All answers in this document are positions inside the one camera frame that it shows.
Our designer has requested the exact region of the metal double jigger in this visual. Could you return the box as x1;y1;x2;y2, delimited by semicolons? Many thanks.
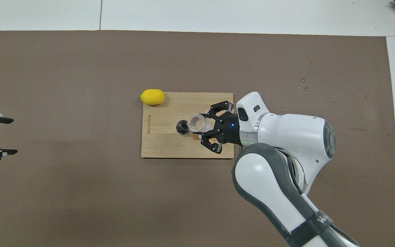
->
176;120;192;137

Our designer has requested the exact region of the brown table mat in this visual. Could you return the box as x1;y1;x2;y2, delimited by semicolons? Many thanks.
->
0;30;395;247

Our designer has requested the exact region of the yellow lemon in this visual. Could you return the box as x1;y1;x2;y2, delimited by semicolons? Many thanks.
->
140;89;166;105

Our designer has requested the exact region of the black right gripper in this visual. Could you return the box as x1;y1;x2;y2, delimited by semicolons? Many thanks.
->
193;101;243;154

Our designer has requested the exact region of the wooden cutting board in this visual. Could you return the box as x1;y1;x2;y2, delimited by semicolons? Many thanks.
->
141;92;235;159

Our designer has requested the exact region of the clear glass cup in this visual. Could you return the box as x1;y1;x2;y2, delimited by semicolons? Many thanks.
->
188;114;209;132

